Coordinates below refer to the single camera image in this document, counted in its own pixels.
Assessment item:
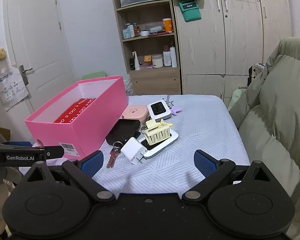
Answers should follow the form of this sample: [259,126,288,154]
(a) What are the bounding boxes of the red keys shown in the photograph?
[107,141,123,168]

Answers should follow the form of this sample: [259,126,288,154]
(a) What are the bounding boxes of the pink cardboard box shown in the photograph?
[25,76,128,160]

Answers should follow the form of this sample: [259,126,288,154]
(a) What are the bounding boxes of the white charger plug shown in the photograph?
[121,137,148,165]

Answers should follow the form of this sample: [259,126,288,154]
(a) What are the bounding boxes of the black pouch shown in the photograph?
[106,119,141,145]

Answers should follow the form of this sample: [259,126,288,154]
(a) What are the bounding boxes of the white black power bank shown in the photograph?
[138,129,179,159]

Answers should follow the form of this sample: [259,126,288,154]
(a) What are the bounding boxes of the purple starfish keychain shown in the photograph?
[166,101,182,116]

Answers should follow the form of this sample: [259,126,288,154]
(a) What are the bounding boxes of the pink round case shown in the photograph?
[121,105,149,122]

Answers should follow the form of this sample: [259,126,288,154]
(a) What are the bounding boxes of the white black wifi router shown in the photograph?
[147,100,172,122]

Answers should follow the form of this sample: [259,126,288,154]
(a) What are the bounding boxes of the white patterned bedsheet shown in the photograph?
[18,94,251,198]

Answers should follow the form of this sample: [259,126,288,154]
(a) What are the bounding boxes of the red patterned paper liner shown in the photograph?
[54,98,96,124]

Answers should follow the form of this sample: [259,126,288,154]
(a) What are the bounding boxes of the white tote bag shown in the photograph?
[0,67,29,111]

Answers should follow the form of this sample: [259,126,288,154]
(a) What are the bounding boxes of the green quilted jacket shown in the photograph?
[230,37,300,239]

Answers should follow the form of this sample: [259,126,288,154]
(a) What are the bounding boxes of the green folding table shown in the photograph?
[81,72,107,80]

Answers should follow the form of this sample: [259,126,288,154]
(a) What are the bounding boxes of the wooden shelf unit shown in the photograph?
[113,0,181,95]

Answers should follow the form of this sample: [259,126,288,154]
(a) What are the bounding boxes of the white door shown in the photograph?
[7,0,75,110]

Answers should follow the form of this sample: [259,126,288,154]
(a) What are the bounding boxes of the white bottle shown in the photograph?
[170,46,178,68]

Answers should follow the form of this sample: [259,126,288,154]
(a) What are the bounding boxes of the white jar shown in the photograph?
[152,54,164,68]

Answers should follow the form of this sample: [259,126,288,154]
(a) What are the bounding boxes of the light wood wardrobe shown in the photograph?
[173,0,292,102]

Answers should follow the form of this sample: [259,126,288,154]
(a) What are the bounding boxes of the orange cup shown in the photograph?
[162,18,173,33]

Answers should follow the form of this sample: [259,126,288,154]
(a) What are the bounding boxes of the teal hanging pouch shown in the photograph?
[178,0,202,22]

